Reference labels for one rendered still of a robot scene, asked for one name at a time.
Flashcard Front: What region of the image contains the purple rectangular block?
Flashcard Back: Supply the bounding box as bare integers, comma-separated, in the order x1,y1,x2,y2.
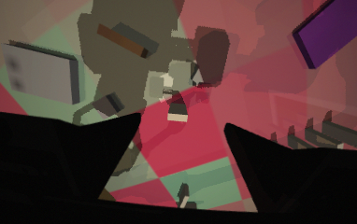
293,0,357,69

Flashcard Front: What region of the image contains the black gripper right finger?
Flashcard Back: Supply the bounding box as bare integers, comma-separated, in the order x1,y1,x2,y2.
224,123,357,213

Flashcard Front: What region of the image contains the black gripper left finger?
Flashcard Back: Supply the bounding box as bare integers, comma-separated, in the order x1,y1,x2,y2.
0,112,141,199

